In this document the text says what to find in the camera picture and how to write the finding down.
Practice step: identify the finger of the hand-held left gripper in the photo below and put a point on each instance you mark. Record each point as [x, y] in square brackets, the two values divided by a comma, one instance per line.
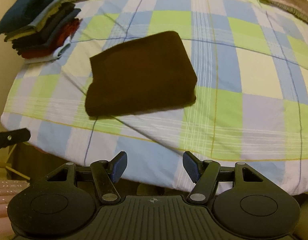
[11, 138]

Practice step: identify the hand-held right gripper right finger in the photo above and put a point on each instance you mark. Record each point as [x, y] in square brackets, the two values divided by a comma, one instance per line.
[191, 166]

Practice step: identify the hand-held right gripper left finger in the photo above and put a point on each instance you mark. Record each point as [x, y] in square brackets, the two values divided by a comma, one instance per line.
[119, 167]

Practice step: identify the brown shirt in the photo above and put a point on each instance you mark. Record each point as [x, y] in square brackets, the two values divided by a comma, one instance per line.
[138, 75]

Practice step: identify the stack of folded clothes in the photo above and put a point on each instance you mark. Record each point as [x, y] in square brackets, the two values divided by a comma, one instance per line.
[36, 27]

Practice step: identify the wooden stand legs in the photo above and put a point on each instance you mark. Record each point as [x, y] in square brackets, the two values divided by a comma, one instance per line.
[18, 174]

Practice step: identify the pink curtain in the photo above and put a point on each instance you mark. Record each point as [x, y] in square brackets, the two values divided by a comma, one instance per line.
[6, 197]

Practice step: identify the checked bed sheet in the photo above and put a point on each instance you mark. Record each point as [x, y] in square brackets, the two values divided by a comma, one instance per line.
[231, 92]

